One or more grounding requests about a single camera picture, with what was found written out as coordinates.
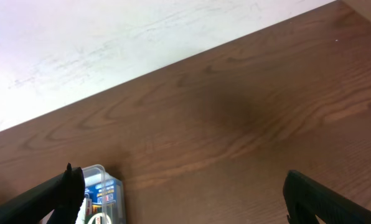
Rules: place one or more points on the dark green round-logo box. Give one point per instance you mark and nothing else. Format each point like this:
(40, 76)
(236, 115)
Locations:
(103, 215)

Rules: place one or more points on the clear plastic container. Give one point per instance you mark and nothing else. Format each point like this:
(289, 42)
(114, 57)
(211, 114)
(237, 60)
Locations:
(97, 174)

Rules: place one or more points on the blue Kool Fever box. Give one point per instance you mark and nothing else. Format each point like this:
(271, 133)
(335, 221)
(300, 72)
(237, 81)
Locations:
(102, 193)

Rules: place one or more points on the white green medicine box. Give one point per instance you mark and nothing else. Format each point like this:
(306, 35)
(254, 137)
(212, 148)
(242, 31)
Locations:
(85, 210)

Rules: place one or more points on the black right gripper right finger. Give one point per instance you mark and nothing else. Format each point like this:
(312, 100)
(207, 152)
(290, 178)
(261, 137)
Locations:
(308, 202)

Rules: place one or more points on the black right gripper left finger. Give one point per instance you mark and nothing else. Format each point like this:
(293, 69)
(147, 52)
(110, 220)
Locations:
(61, 196)

